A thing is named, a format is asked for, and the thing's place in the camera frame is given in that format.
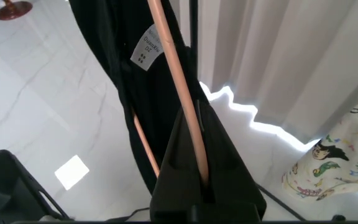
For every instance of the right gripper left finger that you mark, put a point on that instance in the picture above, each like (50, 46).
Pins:
(172, 186)

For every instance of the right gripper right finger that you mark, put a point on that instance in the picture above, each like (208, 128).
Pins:
(235, 186)

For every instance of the cream printed garment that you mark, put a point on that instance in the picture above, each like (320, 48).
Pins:
(337, 174)

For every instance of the pink clothes hanger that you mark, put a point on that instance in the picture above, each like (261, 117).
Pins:
(179, 77)

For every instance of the black garment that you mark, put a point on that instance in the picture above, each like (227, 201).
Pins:
(113, 31)

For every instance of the black clothes rack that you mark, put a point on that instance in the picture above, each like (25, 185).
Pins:
(193, 25)

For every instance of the brown round stand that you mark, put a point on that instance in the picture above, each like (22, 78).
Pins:
(14, 11)

